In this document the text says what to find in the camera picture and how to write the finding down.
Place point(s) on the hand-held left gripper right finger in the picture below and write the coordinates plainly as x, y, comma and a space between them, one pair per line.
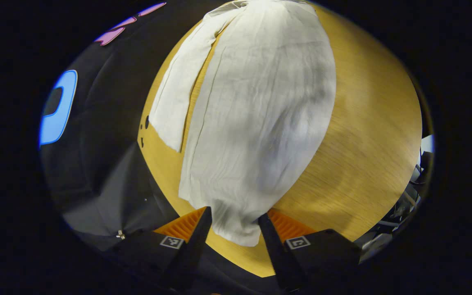
273, 254

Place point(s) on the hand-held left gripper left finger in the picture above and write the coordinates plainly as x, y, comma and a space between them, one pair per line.
195, 250

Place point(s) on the white jeans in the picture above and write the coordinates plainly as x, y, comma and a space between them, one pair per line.
260, 123

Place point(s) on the white cloth clip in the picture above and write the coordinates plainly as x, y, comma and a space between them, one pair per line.
120, 234

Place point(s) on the black backdrop cloth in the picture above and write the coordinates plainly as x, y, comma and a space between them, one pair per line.
105, 143

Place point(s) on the dark grey clutter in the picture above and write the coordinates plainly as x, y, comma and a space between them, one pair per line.
408, 196

